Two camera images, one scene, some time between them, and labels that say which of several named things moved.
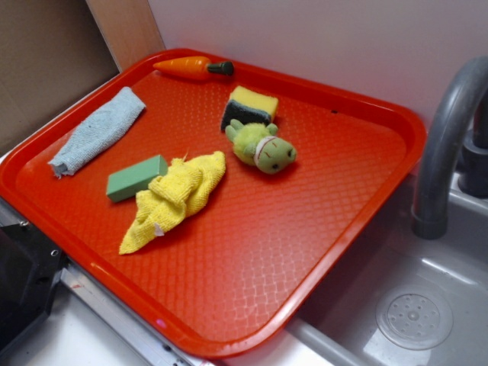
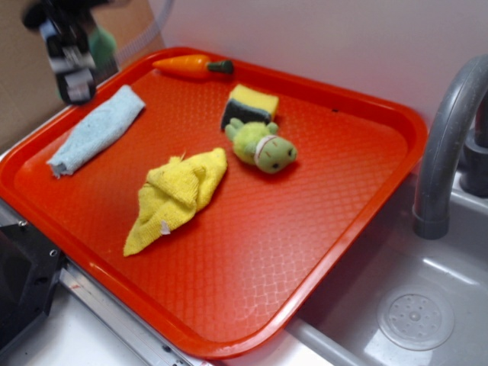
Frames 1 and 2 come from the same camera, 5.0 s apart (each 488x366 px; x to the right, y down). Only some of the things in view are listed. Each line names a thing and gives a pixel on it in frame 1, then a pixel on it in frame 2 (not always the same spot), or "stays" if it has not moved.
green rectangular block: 135,178 → 104,49
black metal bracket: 30,266 stays
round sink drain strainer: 414,321 stays
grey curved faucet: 436,173 stays
